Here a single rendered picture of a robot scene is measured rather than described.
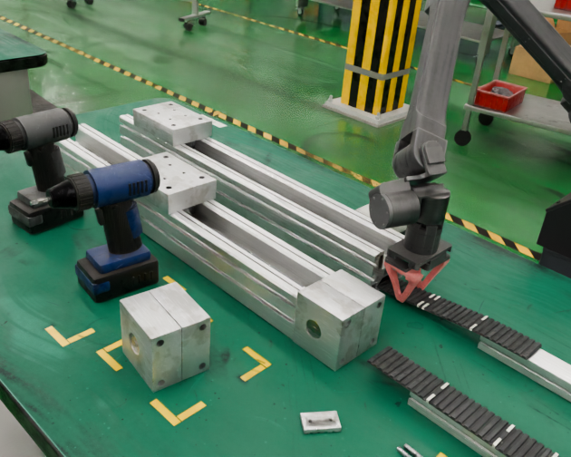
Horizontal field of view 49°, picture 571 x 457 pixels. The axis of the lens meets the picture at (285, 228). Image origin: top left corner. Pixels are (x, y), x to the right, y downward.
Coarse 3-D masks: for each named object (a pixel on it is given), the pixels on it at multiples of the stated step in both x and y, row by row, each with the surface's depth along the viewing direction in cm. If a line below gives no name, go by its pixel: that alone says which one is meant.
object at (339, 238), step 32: (128, 128) 154; (192, 160) 137; (224, 160) 141; (224, 192) 132; (256, 192) 124; (288, 192) 129; (256, 224) 127; (288, 224) 120; (320, 224) 114; (352, 224) 118; (320, 256) 116; (352, 256) 110; (384, 256) 114
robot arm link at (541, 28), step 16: (480, 0) 120; (496, 0) 118; (512, 0) 117; (528, 0) 119; (496, 16) 121; (512, 16) 118; (528, 16) 118; (512, 32) 120; (528, 32) 118; (544, 32) 118; (528, 48) 121; (544, 48) 119; (560, 48) 119; (544, 64) 121; (560, 64) 119; (560, 80) 121
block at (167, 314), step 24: (168, 288) 92; (144, 312) 87; (168, 312) 87; (192, 312) 88; (144, 336) 84; (168, 336) 84; (192, 336) 86; (144, 360) 86; (168, 360) 86; (192, 360) 89; (168, 384) 88
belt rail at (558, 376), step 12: (480, 336) 99; (480, 348) 100; (492, 348) 99; (504, 348) 97; (504, 360) 98; (516, 360) 97; (528, 360) 94; (540, 360) 94; (552, 360) 95; (528, 372) 95; (540, 372) 94; (552, 372) 92; (564, 372) 93; (552, 384) 93; (564, 384) 91; (564, 396) 92
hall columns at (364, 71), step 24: (360, 0) 402; (384, 0) 389; (408, 0) 395; (360, 24) 407; (384, 24) 395; (408, 24) 406; (360, 48) 413; (384, 48) 400; (408, 48) 416; (360, 72) 419; (384, 72) 407; (408, 72) 428; (360, 96) 425; (384, 96) 419
